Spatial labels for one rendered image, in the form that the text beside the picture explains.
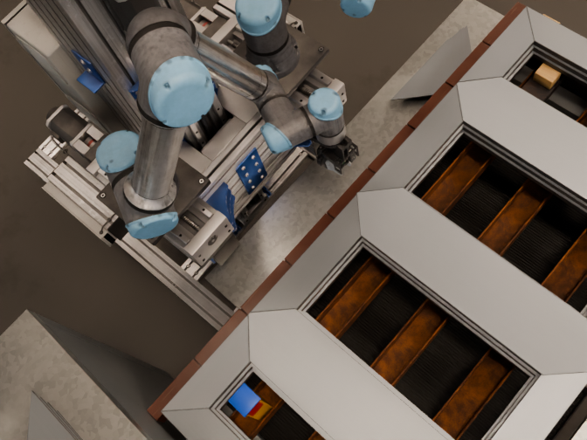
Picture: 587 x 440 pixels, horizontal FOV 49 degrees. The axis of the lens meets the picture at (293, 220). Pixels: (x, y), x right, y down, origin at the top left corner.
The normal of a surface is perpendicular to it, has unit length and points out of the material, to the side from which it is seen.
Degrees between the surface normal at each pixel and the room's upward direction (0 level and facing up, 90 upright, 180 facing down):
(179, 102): 83
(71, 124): 0
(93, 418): 0
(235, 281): 0
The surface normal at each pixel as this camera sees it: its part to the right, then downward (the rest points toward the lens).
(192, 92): 0.45, 0.74
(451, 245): -0.15, -0.37
